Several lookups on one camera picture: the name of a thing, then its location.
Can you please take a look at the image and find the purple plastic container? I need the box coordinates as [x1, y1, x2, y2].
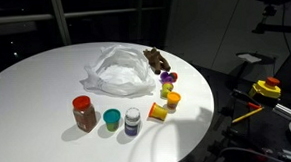
[159, 71, 175, 85]

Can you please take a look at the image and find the yellow-green container magenta lid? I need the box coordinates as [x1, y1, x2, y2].
[159, 82, 175, 99]

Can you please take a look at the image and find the red toy strawberry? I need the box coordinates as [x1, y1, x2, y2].
[169, 71, 180, 83]

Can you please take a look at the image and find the yellow container light orange lid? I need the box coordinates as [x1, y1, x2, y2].
[165, 90, 183, 111]

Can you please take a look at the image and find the yellow container red-orange lid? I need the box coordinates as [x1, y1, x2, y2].
[147, 101, 170, 123]

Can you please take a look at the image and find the brown toy deer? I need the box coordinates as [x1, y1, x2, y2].
[142, 46, 172, 76]

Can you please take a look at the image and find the white plastic bag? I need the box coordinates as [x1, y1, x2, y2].
[78, 41, 158, 100]

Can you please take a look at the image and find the white-lid jar blue label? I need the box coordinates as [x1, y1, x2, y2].
[123, 106, 143, 137]

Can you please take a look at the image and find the green container teal lid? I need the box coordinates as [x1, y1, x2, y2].
[102, 107, 123, 133]

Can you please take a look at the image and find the brown spice jar red lid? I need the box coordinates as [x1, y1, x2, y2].
[71, 94, 99, 134]

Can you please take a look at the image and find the white plate on stand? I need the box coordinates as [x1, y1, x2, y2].
[236, 50, 276, 67]

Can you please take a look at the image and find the yellow emergency stop button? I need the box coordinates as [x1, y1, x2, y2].
[247, 76, 283, 102]

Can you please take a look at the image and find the red-handled tool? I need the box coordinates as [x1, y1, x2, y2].
[231, 88, 263, 111]

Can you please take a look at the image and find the metal window post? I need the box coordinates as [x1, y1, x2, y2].
[49, 0, 73, 47]

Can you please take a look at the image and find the yellow-handled tool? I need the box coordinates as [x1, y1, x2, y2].
[230, 106, 266, 125]

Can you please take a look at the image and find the grey floor cable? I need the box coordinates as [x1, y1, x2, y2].
[218, 144, 288, 162]

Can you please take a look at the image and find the horizontal window rail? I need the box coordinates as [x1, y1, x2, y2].
[0, 6, 166, 25]

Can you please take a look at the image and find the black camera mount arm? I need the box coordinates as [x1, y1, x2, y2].
[251, 2, 291, 37]

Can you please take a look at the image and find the aluminium rail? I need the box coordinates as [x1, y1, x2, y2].
[273, 102, 291, 121]

